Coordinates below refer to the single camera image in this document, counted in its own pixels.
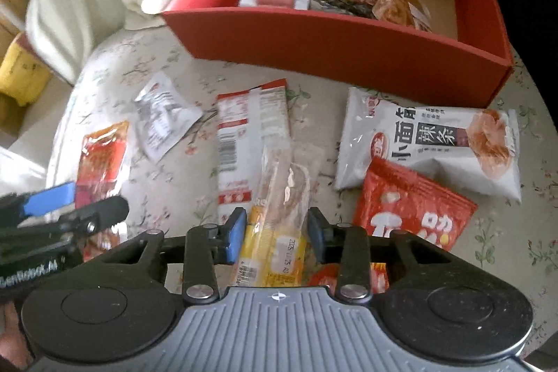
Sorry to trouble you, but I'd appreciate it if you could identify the yellow clear sausage packet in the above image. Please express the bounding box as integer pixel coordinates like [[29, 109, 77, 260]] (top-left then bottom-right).
[[231, 141, 324, 287]]

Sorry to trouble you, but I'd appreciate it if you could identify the red cardboard box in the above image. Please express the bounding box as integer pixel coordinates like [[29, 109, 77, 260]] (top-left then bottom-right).
[[163, 0, 513, 108]]

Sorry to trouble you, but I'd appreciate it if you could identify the long red white snack packet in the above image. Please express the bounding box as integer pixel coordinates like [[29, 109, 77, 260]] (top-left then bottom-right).
[[217, 79, 291, 222]]

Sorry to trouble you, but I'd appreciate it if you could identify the yellow object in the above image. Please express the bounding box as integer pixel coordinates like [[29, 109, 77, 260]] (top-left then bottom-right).
[[0, 32, 52, 107]]

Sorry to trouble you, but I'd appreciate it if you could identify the person's hand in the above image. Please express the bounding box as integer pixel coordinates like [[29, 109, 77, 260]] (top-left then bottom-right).
[[1, 302, 33, 371]]

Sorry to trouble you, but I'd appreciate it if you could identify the red clear snack pouch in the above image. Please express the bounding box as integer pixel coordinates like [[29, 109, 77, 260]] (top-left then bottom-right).
[[74, 121, 130, 261]]

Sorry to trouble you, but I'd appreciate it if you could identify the white spicy noodle snack bag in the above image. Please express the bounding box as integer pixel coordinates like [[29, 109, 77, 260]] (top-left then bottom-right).
[[335, 87, 521, 202]]

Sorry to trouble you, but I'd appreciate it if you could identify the red peanut snack bag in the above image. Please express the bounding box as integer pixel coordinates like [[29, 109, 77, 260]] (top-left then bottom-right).
[[308, 158, 478, 294]]

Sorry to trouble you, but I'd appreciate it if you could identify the silver foil snack pouch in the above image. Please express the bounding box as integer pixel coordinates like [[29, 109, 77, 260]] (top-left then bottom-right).
[[133, 72, 203, 163]]

